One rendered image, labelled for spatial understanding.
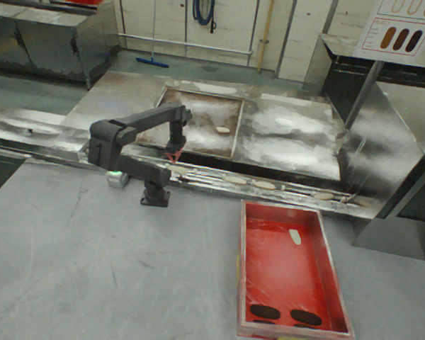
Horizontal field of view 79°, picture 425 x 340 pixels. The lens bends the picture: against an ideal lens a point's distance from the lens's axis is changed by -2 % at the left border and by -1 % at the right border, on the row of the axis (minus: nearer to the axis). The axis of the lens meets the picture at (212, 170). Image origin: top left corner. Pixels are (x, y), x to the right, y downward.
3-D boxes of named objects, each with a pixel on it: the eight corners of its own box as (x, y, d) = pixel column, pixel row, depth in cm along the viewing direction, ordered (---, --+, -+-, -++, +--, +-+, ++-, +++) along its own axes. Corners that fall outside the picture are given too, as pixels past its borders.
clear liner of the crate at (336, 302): (232, 339, 78) (237, 329, 71) (236, 212, 114) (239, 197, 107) (345, 353, 77) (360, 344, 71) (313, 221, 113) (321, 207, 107)
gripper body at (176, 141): (185, 139, 121) (186, 125, 116) (180, 152, 113) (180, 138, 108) (172, 137, 121) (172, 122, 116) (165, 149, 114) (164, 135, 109)
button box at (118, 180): (108, 191, 122) (103, 173, 114) (115, 179, 127) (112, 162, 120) (125, 194, 121) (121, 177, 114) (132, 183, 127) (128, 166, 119)
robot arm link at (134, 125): (89, 139, 74) (120, 151, 71) (88, 120, 71) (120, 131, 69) (167, 111, 111) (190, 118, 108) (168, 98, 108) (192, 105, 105)
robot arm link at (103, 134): (73, 161, 71) (102, 173, 68) (92, 115, 72) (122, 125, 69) (146, 180, 114) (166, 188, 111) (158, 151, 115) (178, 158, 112)
